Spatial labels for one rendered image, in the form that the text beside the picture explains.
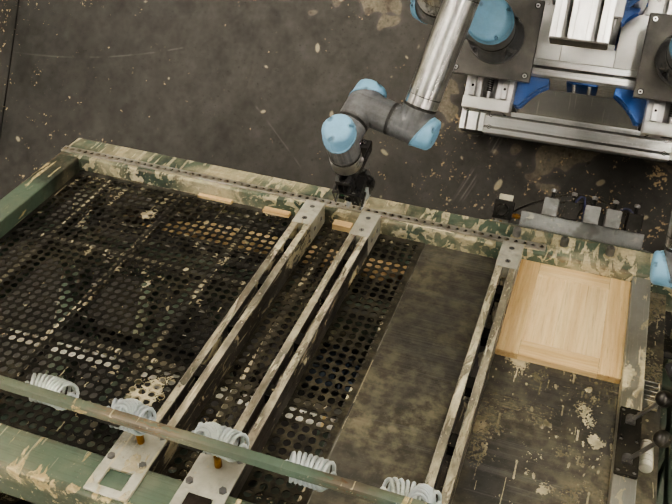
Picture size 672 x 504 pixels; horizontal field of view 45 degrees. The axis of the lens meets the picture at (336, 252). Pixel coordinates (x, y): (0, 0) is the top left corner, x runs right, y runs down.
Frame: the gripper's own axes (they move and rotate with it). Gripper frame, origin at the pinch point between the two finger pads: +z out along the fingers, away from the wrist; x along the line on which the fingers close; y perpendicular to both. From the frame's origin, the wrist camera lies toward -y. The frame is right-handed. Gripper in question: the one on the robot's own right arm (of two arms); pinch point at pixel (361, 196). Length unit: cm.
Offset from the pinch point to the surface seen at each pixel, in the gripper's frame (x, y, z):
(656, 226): 83, -66, 114
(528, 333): 47, 17, 27
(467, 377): 36, 38, 8
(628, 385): 73, 28, 18
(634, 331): 73, 10, 29
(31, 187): -114, 5, 28
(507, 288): 39.3, 6.1, 26.7
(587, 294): 60, -1, 38
